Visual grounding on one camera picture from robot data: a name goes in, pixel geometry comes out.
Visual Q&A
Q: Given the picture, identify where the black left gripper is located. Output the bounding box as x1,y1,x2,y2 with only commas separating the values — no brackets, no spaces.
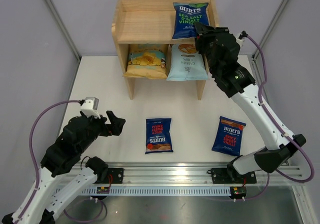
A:
77,110,126,154

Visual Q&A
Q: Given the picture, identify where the blue Burts sea salt bag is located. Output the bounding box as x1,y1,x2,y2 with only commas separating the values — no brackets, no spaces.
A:
172,2,210,39

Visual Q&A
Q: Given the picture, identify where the light blue cassava chips bag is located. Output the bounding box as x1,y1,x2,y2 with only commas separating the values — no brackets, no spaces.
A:
166,44,208,81

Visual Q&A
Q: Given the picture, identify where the tan kettle cooked chips bag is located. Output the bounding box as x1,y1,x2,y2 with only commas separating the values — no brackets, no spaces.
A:
124,44,169,79

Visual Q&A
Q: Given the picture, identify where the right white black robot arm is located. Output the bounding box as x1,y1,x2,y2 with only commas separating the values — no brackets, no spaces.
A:
194,22,306,182

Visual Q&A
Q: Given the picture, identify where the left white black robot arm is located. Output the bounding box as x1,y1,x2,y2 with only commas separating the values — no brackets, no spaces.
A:
2,111,126,224

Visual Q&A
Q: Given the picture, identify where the wooden two-tier shelf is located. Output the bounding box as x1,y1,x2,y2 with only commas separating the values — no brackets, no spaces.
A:
110,0,221,101

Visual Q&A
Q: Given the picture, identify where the blue Burts chilli bag centre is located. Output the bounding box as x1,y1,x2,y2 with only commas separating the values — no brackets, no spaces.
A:
145,118,173,154

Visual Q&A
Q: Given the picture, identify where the blue burts chilli bag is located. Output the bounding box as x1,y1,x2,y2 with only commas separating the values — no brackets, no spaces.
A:
145,118,173,154
211,116,246,157

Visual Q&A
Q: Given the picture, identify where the blue Burts chilli bag right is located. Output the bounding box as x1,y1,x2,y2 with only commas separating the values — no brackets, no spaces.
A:
211,116,246,157

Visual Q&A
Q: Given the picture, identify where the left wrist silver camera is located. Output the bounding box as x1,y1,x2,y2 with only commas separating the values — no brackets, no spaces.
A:
80,97,100,119

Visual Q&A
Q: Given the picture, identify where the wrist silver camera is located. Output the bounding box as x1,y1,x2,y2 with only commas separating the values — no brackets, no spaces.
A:
236,30,248,47
80,97,100,119

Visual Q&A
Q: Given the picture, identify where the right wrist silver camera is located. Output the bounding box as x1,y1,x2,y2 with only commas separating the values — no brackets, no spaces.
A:
236,30,248,47

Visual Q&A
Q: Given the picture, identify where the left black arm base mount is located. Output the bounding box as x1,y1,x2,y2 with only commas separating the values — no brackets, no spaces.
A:
101,168,124,184

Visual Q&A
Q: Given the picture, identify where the aluminium rail frame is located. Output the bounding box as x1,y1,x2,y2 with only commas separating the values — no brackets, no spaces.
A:
32,161,306,185

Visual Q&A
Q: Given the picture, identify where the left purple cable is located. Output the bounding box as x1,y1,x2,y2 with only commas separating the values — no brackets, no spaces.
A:
17,99,85,217

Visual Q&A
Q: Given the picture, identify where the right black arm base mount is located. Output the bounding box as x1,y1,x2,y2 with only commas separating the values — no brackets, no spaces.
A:
207,168,257,184

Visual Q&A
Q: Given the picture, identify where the white slotted cable duct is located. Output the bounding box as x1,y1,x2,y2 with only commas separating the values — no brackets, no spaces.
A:
79,186,231,197

